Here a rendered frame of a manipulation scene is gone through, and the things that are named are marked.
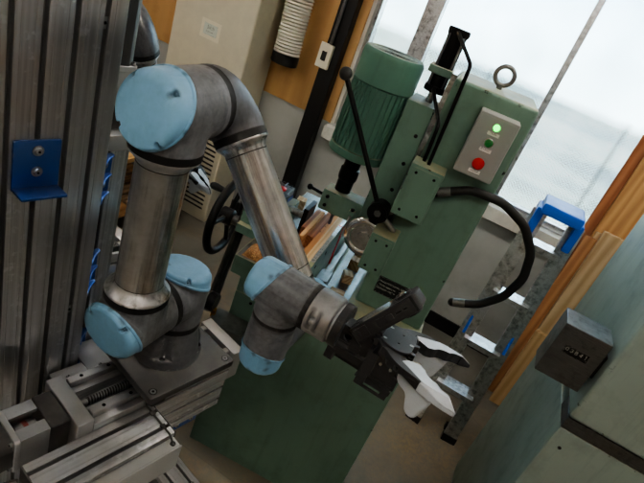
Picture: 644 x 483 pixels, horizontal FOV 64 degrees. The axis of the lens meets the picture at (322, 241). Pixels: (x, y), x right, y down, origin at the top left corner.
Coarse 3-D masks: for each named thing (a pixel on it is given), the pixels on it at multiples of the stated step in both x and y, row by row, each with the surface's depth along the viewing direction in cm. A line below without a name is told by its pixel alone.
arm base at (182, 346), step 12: (168, 336) 107; (180, 336) 108; (192, 336) 111; (144, 348) 109; (156, 348) 108; (168, 348) 108; (180, 348) 109; (192, 348) 112; (144, 360) 109; (156, 360) 108; (168, 360) 109; (180, 360) 110; (192, 360) 113
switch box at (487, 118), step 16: (480, 112) 125; (496, 112) 127; (480, 128) 125; (512, 128) 123; (464, 144) 132; (480, 144) 126; (496, 144) 125; (464, 160) 129; (496, 160) 127; (480, 176) 129
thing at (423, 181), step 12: (420, 168) 131; (432, 168) 133; (444, 168) 136; (408, 180) 133; (420, 180) 132; (432, 180) 131; (408, 192) 134; (420, 192) 133; (432, 192) 132; (396, 204) 137; (408, 204) 136; (420, 204) 135; (408, 216) 137; (420, 216) 136
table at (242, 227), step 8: (312, 200) 190; (304, 208) 182; (240, 224) 163; (248, 224) 165; (296, 224) 169; (240, 232) 164; (248, 232) 163; (304, 248) 158; (240, 256) 142; (328, 256) 164; (232, 264) 144; (240, 264) 143; (248, 264) 142; (320, 264) 155; (240, 272) 144; (248, 272) 143
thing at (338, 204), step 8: (328, 192) 159; (336, 192) 159; (320, 200) 160; (328, 200) 160; (336, 200) 159; (344, 200) 158; (352, 200) 157; (360, 200) 160; (320, 208) 162; (328, 208) 161; (336, 208) 160; (344, 208) 159; (360, 208) 157; (336, 216) 161; (344, 216) 160
